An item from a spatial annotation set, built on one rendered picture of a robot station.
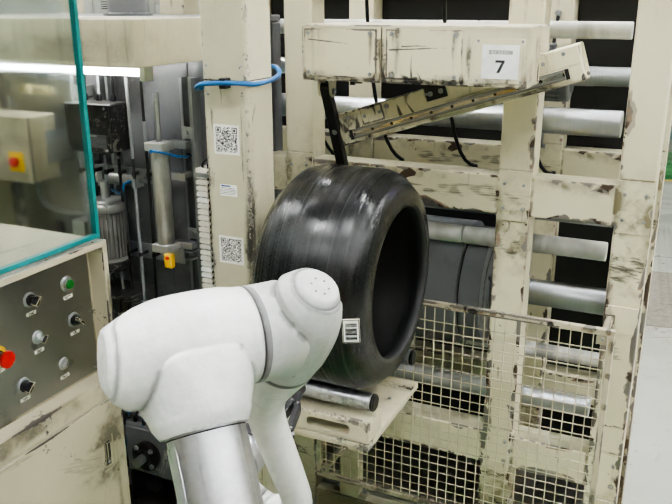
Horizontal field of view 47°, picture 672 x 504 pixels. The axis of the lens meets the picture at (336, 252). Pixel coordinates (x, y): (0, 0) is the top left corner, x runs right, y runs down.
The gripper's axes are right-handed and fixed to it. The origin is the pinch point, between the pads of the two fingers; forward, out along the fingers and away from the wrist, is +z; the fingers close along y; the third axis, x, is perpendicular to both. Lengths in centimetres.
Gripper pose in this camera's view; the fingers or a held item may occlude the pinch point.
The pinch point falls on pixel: (295, 392)
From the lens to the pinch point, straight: 176.9
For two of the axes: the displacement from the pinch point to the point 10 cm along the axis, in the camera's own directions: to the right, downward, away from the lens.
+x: 0.6, 9.0, 4.2
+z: 4.2, -4.1, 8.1
